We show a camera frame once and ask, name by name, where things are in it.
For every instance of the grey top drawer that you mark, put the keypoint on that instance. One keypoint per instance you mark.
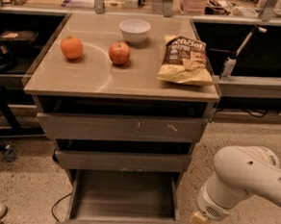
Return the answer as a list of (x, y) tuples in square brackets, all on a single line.
[(122, 119)]

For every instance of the orange fruit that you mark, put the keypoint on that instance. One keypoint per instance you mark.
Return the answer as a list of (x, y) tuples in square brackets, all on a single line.
[(72, 47)]

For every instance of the grey middle drawer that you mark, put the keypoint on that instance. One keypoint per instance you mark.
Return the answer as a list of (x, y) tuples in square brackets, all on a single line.
[(124, 155)]

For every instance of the small dark floor object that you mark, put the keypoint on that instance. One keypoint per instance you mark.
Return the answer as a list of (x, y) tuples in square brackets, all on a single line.
[(7, 152)]

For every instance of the black stand left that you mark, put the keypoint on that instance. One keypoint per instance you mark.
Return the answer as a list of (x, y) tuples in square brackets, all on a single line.
[(16, 45)]

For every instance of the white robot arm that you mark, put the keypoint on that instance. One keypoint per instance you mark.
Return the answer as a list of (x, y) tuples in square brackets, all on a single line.
[(239, 173)]

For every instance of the grey drawer cabinet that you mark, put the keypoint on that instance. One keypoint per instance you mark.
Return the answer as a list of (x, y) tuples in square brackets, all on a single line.
[(94, 76)]

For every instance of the yellow brown chip bag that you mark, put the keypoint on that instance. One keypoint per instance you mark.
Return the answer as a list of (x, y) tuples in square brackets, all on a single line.
[(185, 62)]

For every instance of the grey drawer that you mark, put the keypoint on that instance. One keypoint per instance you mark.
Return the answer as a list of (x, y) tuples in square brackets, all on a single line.
[(124, 155), (122, 119), (119, 197)]

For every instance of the grey bottom drawer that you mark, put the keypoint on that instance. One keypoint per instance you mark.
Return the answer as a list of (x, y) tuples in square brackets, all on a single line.
[(119, 197)]

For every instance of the white bowl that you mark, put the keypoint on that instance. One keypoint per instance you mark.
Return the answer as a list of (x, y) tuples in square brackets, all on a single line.
[(134, 31)]

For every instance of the white bottle with nozzle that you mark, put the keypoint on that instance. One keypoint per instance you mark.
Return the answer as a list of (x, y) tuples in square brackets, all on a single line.
[(230, 62)]

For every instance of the pink stacked containers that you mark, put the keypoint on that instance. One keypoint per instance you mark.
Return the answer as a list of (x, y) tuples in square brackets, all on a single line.
[(192, 6)]

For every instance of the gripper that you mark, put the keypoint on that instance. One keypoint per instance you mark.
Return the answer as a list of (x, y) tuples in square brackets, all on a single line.
[(211, 208)]

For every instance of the red apple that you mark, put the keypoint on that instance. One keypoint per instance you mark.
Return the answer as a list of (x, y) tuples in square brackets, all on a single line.
[(119, 53)]

